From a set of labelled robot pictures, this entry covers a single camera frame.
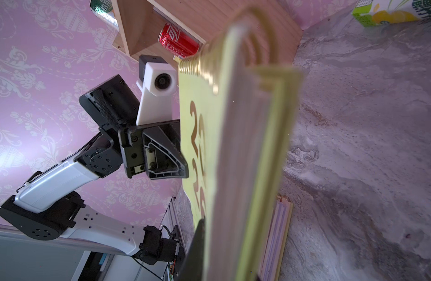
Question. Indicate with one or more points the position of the aluminium mounting rail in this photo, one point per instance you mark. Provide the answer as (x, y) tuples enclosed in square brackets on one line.
[(171, 219)]

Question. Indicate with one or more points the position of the wooden two-tier shelf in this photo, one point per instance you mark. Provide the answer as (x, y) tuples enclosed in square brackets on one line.
[(140, 23)]

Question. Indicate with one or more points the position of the green calendar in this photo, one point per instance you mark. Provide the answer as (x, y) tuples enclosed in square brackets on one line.
[(271, 258), (238, 105)]

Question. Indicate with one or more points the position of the green juice carton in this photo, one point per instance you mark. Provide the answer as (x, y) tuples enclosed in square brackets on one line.
[(384, 12)]

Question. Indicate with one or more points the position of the red soda can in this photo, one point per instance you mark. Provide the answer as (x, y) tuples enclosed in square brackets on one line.
[(177, 42)]

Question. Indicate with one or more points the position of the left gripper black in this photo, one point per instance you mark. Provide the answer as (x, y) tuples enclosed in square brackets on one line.
[(153, 149)]

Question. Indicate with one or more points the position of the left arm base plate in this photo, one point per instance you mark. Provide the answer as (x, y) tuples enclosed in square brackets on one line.
[(174, 267)]

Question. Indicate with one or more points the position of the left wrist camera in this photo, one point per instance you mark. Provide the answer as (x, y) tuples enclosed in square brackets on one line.
[(158, 82)]

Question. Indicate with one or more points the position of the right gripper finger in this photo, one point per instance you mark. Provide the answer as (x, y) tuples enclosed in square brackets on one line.
[(192, 268)]

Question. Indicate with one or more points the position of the green and white can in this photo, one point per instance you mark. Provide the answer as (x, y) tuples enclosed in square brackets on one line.
[(104, 10)]

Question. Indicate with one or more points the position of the green calendar back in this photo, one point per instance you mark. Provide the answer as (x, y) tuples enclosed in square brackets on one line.
[(271, 258)]

